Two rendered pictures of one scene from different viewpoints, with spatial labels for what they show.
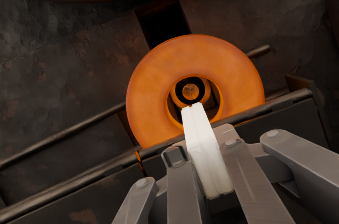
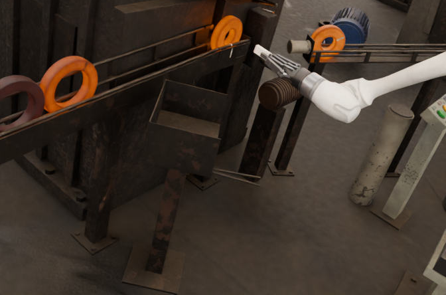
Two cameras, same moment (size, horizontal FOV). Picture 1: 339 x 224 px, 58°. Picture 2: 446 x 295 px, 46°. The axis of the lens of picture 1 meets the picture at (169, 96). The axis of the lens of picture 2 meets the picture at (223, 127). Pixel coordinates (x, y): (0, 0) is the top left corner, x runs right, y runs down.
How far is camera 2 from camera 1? 1.88 m
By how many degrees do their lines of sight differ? 63
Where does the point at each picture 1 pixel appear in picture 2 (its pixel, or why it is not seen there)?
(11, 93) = (178, 14)
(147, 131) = (220, 42)
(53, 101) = (186, 21)
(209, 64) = (237, 27)
